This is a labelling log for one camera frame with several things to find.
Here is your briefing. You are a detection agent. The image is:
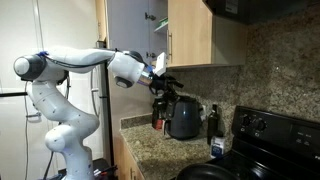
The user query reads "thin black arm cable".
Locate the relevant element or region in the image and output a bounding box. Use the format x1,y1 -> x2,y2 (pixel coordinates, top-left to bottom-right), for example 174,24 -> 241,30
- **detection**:
36,49 -> 118,69

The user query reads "stainless steel refrigerator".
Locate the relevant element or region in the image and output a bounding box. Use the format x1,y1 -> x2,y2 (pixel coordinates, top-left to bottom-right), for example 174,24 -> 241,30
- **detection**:
89,40 -> 114,166

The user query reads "thick black hanging cable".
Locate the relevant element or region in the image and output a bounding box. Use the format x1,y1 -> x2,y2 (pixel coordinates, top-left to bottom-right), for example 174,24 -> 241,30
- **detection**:
43,150 -> 56,180

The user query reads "black air fryer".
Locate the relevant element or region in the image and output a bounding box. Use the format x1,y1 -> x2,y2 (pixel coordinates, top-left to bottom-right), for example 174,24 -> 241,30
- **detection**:
164,95 -> 203,141

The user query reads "black range hood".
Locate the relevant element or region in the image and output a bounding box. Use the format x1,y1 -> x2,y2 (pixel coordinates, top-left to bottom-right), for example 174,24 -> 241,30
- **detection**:
202,0 -> 320,27

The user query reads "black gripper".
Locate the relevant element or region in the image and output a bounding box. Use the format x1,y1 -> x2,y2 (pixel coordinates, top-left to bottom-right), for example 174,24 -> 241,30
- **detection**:
148,73 -> 185,102

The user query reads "white cabinet shelf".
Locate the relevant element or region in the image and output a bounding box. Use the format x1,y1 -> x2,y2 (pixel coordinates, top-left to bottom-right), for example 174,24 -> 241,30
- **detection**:
153,22 -> 169,34

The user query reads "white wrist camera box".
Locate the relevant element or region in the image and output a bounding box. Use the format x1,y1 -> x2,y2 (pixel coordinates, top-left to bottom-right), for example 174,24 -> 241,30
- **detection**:
154,51 -> 168,78

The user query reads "wooden wall cabinet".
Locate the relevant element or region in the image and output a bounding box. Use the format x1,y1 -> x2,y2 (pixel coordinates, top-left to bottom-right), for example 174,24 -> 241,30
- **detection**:
146,0 -> 248,70

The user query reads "black kitchen stove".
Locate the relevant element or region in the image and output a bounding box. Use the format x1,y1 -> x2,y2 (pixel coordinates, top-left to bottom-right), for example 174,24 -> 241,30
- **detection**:
204,105 -> 320,180

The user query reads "blue white salt box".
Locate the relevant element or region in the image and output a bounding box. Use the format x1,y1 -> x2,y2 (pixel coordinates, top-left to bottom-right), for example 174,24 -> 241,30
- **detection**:
209,134 -> 227,160

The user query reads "wooden base cabinet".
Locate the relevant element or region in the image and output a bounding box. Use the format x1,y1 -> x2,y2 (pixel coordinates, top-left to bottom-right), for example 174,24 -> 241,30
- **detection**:
112,132 -> 147,180

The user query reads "wooden cabinet door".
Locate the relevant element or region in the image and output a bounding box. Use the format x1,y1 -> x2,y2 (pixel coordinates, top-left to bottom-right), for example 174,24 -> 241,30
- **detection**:
166,0 -> 215,68
105,0 -> 151,70

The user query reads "thin grey wall cable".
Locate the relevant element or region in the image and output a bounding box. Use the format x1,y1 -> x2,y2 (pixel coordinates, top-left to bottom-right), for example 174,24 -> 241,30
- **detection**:
23,81 -> 31,180

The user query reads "black frying pan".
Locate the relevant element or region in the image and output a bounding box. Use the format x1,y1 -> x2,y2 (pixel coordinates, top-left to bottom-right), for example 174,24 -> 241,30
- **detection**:
174,162 -> 243,180

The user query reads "white wall plug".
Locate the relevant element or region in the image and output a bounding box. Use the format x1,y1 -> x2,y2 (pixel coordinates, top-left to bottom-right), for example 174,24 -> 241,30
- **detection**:
198,104 -> 207,122

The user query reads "dark glass bottle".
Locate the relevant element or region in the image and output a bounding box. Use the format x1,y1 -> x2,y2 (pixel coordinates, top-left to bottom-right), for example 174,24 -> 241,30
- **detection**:
206,103 -> 221,146

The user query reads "metal cabinet hinge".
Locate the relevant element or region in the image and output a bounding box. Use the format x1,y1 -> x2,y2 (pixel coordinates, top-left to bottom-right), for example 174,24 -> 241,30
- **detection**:
145,51 -> 158,60
144,11 -> 157,22

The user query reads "green white carton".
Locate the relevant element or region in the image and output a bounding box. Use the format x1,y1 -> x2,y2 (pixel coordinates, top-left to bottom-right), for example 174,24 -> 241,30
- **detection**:
157,17 -> 169,28

